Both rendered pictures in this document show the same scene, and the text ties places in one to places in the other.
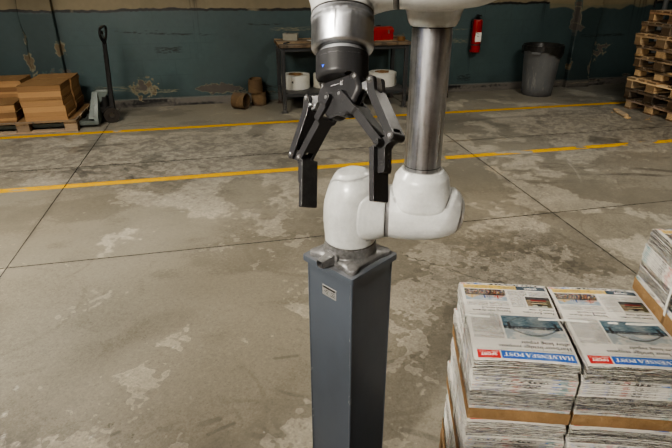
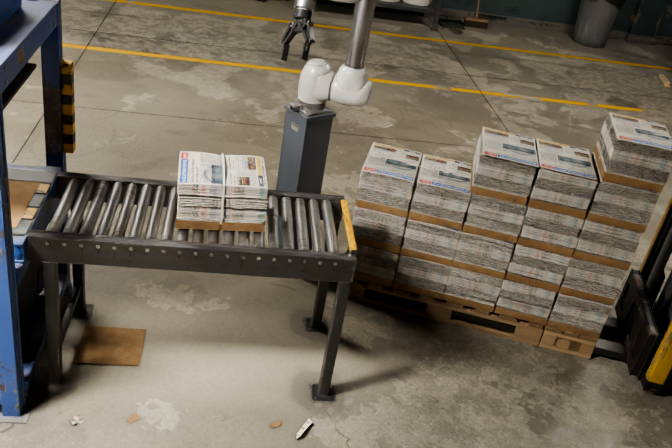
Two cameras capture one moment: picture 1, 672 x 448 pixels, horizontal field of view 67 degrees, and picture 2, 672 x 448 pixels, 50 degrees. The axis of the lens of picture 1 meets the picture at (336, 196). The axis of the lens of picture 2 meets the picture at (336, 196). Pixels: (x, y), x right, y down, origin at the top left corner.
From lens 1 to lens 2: 2.45 m
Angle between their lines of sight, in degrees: 5
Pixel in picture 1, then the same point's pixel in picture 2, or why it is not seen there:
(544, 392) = (395, 195)
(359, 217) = (316, 86)
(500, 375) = (373, 181)
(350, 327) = (302, 147)
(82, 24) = not seen: outside the picture
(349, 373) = (298, 176)
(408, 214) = (341, 88)
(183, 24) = not seen: outside the picture
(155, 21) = not seen: outside the picture
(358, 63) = (306, 15)
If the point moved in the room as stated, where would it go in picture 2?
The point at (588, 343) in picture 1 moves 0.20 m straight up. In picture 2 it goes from (424, 176) to (433, 142)
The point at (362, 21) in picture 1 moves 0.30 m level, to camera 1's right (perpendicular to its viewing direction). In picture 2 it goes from (310, 2) to (380, 15)
